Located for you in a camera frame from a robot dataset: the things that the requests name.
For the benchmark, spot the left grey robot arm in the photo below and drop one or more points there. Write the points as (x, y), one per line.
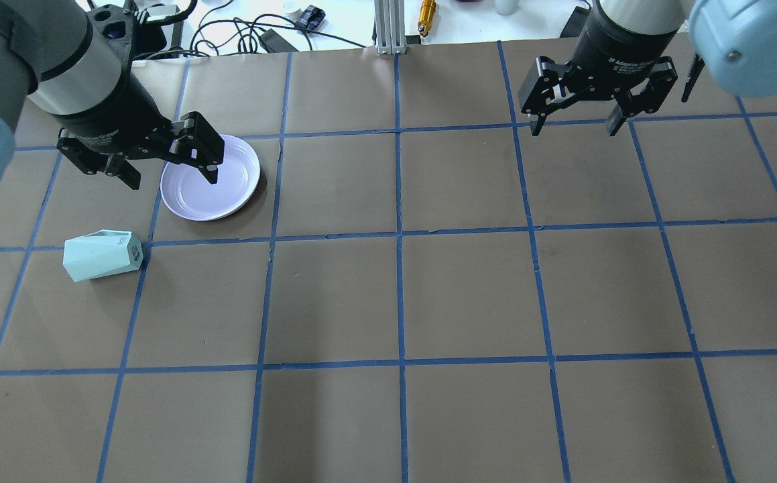
(77, 66)

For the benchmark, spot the black power adapter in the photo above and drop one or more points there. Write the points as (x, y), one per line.
(272, 42)

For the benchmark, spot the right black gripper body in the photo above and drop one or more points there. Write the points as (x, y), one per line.
(611, 48)

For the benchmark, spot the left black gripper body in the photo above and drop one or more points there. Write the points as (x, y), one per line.
(108, 107)

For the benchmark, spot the lavender round plate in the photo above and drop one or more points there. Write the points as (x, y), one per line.
(187, 194)

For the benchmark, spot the mint green faceted cup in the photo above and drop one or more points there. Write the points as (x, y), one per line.
(102, 254)

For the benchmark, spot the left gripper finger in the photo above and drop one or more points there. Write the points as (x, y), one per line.
(90, 162)
(197, 144)

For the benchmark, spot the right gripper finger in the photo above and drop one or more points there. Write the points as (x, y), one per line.
(661, 79)
(539, 91)

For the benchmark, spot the aluminium frame post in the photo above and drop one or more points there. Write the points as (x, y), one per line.
(390, 27)

